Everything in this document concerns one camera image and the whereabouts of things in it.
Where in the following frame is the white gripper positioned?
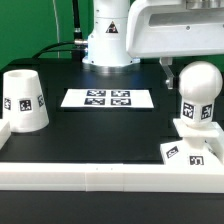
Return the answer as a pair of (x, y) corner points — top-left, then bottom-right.
(126, 0), (224, 89)

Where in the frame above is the white lamp bulb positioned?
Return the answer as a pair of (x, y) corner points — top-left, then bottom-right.
(179, 61), (223, 128)

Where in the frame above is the white lamp base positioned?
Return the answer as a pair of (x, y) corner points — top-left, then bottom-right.
(160, 119), (224, 167)

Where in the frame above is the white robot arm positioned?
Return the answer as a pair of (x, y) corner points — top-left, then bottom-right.
(83, 0), (224, 88)

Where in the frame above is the white lamp shade cone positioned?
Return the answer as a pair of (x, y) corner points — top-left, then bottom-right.
(3, 69), (49, 133)

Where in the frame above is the white marker sheet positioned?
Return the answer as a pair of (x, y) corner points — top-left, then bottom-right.
(61, 89), (154, 109)

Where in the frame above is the white U-shaped fence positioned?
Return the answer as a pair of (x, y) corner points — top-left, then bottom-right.
(0, 119), (224, 194)

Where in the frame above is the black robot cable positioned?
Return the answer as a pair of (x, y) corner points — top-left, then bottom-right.
(32, 0), (89, 62)

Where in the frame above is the white thin cable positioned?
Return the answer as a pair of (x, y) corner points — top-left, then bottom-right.
(52, 0), (62, 59)

